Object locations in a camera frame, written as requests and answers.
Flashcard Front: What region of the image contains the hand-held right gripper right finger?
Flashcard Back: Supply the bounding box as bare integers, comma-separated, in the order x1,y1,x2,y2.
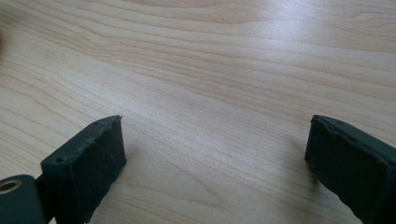
304,114,396,224

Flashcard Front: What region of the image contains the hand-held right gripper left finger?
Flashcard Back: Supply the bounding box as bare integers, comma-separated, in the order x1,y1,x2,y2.
40,114,128,224

